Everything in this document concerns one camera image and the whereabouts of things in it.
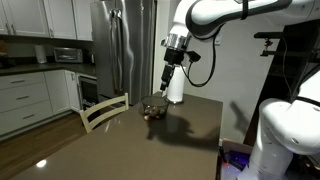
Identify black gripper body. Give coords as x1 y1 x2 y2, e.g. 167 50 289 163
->
163 47 185 66

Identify glass bowl with food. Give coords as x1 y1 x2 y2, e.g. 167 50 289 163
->
138 95 170 122

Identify white paper towel roll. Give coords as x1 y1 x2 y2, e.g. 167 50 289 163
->
165 65 186 103

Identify metal paper towel holder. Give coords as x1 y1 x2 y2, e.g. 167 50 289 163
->
165 97 185 105

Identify brown objects pile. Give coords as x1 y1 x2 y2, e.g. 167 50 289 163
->
143 105 166 121

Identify stainless steel refrigerator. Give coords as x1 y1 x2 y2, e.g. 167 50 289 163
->
89 0 157 106

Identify cream wooden chair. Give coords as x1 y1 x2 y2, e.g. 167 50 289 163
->
79 92 130 134

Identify black undercounter appliance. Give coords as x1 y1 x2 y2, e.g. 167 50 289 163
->
77 73 100 112

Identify silver toaster oven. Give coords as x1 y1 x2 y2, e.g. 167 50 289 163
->
53 46 84 64

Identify dark kitchen countertop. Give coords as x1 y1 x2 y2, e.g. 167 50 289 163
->
0 62 98 78

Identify small white paper roll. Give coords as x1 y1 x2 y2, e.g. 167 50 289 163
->
34 44 48 65

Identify white upper cabinets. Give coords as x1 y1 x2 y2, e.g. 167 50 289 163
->
0 0 94 42

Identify white lower cabinets with drawers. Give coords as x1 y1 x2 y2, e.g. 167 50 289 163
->
0 69 82 137

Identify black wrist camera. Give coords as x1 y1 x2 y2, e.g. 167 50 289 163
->
185 50 202 64

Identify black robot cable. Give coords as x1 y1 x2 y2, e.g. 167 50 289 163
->
181 24 218 89

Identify white wall light switch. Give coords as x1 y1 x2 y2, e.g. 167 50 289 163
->
214 33 223 47

